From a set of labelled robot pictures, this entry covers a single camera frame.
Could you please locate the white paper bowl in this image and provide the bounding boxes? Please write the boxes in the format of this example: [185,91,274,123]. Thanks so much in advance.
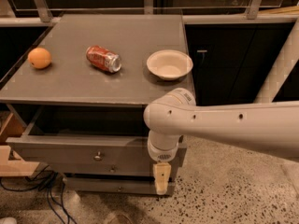
[147,49,193,80]

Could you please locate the metal railing with glass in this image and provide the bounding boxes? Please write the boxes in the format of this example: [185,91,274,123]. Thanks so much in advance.
[0,0,299,27]

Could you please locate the red soda can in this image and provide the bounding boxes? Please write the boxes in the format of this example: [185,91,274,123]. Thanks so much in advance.
[86,46,121,73]

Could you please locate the grey drawer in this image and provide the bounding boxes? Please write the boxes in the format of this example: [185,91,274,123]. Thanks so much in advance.
[6,105,188,176]
[63,175,177,197]

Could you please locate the black floor cables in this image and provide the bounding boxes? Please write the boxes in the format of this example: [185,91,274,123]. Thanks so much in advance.
[0,165,78,224]

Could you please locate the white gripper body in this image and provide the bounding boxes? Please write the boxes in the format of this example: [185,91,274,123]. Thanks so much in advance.
[148,140,178,162]

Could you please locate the grey bottom drawer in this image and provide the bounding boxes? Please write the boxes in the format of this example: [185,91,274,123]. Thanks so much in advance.
[63,175,177,197]

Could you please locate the orange fruit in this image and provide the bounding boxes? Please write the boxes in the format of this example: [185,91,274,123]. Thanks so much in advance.
[27,48,51,69]

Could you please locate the grey drawer cabinet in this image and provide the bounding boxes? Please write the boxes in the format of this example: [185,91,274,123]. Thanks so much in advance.
[0,14,194,195]

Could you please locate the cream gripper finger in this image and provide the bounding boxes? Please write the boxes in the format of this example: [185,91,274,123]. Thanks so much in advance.
[153,162,171,195]

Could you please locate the black lower cabinet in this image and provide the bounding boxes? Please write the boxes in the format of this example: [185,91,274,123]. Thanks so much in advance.
[185,23,293,106]

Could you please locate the wooden box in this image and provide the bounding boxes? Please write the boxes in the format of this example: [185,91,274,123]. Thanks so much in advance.
[0,111,39,177]

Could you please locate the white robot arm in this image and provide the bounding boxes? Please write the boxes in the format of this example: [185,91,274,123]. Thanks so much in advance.
[143,88,299,195]

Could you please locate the grey top drawer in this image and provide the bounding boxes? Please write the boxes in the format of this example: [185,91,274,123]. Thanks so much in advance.
[6,105,188,176]

